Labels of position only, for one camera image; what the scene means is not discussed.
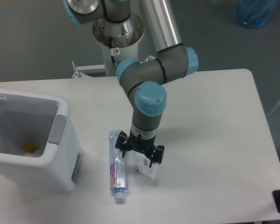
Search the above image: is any yellow white trash in bin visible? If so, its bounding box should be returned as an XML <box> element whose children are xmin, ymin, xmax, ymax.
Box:
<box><xmin>20</xmin><ymin>138</ymin><xmax>47</xmax><ymax>158</ymax></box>

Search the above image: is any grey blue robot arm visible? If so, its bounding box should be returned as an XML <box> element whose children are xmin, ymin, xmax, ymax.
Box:
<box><xmin>63</xmin><ymin>0</ymin><xmax>199</xmax><ymax>164</ymax></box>

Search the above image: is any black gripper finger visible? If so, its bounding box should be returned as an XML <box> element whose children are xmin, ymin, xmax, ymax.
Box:
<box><xmin>149</xmin><ymin>146</ymin><xmax>165</xmax><ymax>168</ymax></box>
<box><xmin>115</xmin><ymin>131</ymin><xmax>129</xmax><ymax>158</ymax></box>

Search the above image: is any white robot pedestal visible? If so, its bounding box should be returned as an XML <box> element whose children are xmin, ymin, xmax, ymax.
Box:
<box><xmin>71</xmin><ymin>13</ymin><xmax>157</xmax><ymax>79</ymax></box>

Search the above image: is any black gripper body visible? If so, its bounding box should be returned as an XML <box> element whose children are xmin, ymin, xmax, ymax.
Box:
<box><xmin>126</xmin><ymin>134</ymin><xmax>156</xmax><ymax>161</ymax></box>

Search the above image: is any white trash can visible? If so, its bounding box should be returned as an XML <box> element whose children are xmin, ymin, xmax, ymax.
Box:
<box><xmin>0</xmin><ymin>88</ymin><xmax>83</xmax><ymax>191</ymax></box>

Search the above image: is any white paper carton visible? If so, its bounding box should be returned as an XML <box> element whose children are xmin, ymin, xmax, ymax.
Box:
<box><xmin>132</xmin><ymin>152</ymin><xmax>159</xmax><ymax>183</ymax></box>

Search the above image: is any clear plastic water bottle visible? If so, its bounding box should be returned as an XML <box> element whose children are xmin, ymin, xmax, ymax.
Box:
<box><xmin>109</xmin><ymin>130</ymin><xmax>128</xmax><ymax>204</ymax></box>

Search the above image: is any blue plastic bag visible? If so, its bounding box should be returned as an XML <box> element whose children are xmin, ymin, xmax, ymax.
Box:
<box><xmin>235</xmin><ymin>0</ymin><xmax>278</xmax><ymax>29</ymax></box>

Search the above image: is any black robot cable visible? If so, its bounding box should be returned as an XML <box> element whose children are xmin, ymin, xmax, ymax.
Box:
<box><xmin>108</xmin><ymin>36</ymin><xmax>122</xmax><ymax>77</ymax></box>

